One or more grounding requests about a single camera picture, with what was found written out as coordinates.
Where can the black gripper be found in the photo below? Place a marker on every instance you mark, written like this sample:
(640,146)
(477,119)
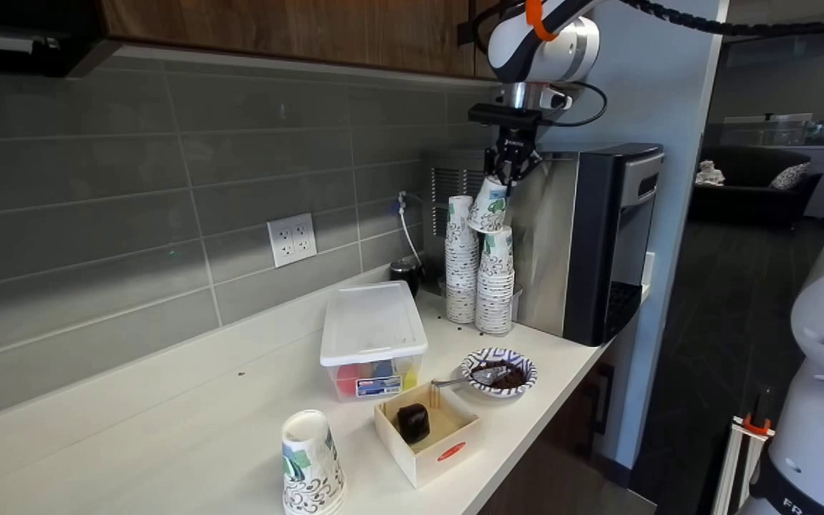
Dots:
(515,139)

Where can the short stack of paper cups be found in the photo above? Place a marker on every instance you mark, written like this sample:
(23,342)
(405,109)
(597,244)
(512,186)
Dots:
(495,288)

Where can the black silver coffee machine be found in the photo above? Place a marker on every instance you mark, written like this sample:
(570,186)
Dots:
(613,238)

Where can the patterned blue white bowl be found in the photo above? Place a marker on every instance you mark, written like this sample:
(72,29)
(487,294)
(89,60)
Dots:
(500,379)

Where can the clear lidded plastic container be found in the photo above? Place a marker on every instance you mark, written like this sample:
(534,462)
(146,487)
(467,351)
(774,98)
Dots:
(374,332)

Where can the metal spoon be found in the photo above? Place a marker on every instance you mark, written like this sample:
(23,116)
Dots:
(457,381)

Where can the dark sofa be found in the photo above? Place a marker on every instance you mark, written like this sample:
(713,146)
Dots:
(757,186)

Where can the small black object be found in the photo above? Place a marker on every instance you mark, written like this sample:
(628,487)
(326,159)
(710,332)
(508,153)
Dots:
(414,425)

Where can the grey cushion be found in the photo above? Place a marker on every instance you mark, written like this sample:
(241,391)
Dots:
(791,175)

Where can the small white cardboard box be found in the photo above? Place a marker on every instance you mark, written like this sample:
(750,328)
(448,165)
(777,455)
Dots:
(431,455)

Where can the white pole with orange clamp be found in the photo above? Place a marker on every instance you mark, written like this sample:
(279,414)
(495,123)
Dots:
(741,460)

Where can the white wall outlet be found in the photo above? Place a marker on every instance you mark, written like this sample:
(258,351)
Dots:
(294,238)

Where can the wooden wall cabinet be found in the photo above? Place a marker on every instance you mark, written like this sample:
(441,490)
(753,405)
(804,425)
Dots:
(286,29)

